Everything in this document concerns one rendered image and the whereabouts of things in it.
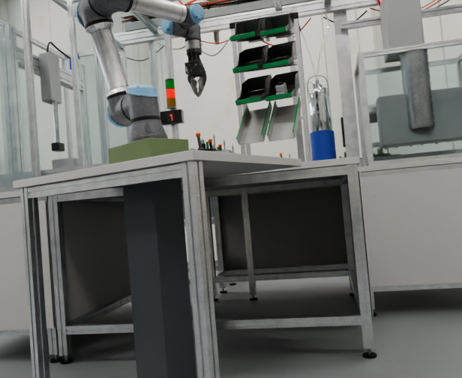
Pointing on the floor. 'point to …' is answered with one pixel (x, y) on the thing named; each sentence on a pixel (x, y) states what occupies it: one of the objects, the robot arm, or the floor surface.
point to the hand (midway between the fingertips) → (198, 94)
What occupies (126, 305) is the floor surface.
